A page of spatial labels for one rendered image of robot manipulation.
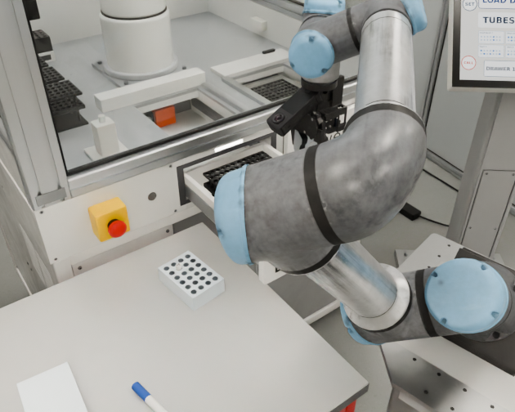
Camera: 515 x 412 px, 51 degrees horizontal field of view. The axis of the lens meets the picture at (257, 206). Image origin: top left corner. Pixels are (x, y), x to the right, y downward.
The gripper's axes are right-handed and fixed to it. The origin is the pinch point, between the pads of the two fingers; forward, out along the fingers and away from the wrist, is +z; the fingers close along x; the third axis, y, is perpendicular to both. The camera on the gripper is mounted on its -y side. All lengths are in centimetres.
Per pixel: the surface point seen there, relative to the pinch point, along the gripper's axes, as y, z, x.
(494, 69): 73, -3, 5
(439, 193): 142, 98, 54
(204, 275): -26.1, 17.6, 0.8
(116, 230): -38.2, 9.5, 15.6
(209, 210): -17.5, 11.0, 12.0
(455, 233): 84, 65, 8
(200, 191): -17.2, 8.2, 16.0
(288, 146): 12.8, 9.3, 21.2
